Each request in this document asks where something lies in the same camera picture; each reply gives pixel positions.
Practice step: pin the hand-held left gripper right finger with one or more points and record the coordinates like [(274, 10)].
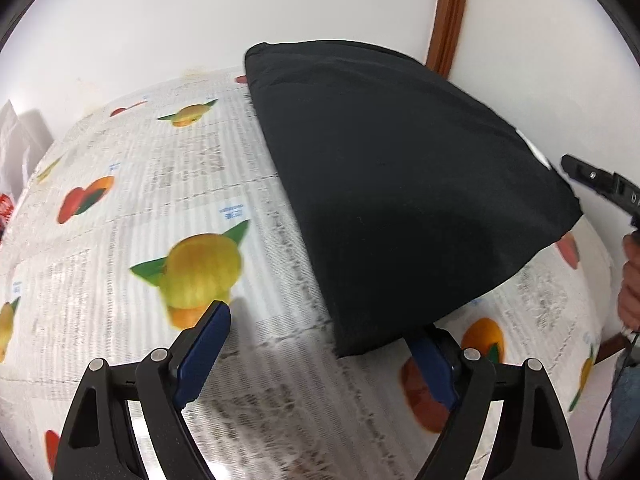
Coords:
[(432, 370)]

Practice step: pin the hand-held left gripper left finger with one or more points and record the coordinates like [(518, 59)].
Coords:
[(205, 355)]

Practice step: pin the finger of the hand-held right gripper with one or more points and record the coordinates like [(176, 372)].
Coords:
[(587, 174)]

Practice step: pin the black shirt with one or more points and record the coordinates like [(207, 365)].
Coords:
[(400, 185)]

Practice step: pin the person's right hand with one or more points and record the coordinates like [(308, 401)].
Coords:
[(631, 285)]

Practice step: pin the brown wooden baseboard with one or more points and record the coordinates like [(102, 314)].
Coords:
[(612, 349)]

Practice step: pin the fruit print tablecloth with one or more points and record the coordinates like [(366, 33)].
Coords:
[(150, 210)]

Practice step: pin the person's blue trousers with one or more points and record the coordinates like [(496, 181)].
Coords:
[(625, 425)]

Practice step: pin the white plastic bag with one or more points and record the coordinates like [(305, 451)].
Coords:
[(20, 145)]

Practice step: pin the brown wooden door frame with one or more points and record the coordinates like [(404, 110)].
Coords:
[(450, 20)]

